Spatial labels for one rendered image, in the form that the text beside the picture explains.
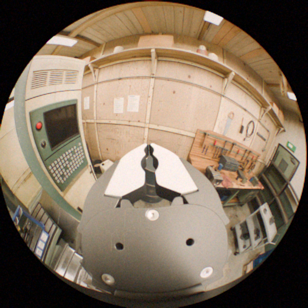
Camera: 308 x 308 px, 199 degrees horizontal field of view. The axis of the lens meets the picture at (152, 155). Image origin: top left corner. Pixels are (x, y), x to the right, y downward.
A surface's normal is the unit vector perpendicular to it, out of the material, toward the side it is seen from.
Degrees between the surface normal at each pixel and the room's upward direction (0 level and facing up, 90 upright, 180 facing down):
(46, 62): 90
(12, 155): 90
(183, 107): 90
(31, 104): 90
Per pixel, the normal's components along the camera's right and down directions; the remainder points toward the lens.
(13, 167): 0.98, 0.18
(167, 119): -0.18, 0.50
